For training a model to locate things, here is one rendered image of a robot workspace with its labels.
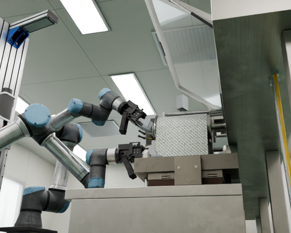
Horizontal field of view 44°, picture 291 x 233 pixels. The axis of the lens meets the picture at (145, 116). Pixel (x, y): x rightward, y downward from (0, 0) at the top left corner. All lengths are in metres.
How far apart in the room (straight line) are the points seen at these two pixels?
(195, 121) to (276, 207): 0.51
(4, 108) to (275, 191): 1.46
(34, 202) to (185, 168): 1.00
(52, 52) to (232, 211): 3.17
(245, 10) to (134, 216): 0.80
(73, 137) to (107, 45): 1.83
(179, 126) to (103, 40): 2.26
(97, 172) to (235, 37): 0.97
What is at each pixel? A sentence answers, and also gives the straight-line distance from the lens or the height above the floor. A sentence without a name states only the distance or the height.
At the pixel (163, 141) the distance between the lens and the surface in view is 1.65.
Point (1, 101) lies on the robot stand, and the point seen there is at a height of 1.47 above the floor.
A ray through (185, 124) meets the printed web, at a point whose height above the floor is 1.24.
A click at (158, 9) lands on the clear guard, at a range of 2.05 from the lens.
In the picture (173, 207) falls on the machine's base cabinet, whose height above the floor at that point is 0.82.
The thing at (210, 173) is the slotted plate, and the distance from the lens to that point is 1.38.
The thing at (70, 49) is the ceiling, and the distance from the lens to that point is 3.98.
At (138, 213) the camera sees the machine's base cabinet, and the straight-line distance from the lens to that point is 1.32.
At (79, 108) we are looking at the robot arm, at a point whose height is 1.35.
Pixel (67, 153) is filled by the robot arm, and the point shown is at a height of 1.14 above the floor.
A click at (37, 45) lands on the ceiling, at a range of 4.01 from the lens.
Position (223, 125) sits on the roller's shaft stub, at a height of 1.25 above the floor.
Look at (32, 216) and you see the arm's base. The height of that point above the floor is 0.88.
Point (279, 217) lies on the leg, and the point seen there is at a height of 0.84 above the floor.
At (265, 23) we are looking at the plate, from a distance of 0.90.
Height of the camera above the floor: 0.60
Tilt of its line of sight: 24 degrees up
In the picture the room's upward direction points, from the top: 2 degrees clockwise
